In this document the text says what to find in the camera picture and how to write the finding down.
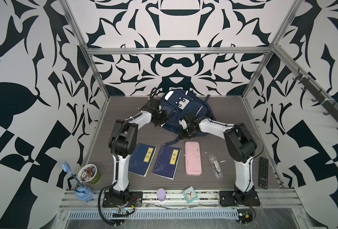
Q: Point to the light blue water bottle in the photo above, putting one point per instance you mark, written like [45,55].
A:
[82,192]

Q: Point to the white slotted cable duct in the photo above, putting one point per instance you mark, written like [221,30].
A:
[165,214]

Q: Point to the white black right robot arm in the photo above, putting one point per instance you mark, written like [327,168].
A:
[240,144]

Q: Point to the navy blue school backpack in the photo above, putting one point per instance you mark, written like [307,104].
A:
[179,102]

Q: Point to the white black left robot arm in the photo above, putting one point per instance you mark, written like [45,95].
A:
[123,141]

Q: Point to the blue book right yellow label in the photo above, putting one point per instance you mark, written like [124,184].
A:
[166,162]

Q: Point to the small circuit board left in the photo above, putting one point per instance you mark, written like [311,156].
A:
[123,213]

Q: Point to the blue book left yellow label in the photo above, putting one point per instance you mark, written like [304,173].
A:
[141,159]

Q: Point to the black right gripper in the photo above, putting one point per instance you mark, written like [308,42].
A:
[182,136]

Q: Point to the clear plastic bag with eraser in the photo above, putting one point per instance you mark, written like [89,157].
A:
[216,168]

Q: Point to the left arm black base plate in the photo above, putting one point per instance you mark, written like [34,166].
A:
[131,198]

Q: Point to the small circuit board right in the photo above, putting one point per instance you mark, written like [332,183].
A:
[245,217]

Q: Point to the purple small bottle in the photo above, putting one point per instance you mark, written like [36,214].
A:
[161,195]

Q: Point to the blue book yellow label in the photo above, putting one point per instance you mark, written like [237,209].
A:
[141,159]
[166,162]

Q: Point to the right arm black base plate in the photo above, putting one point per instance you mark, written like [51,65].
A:
[237,198]

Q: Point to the small circuit board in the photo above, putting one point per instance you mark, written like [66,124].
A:
[123,213]
[245,217]

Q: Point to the green paper cup with items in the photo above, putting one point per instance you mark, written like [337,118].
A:
[89,174]

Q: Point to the black tv remote control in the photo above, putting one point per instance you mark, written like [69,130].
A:
[263,173]

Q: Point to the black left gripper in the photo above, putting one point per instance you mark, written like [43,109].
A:
[165,118]

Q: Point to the teal small alarm clock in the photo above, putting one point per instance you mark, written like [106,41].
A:
[190,194]

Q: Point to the pink pencil case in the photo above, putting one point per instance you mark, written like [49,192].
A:
[193,159]

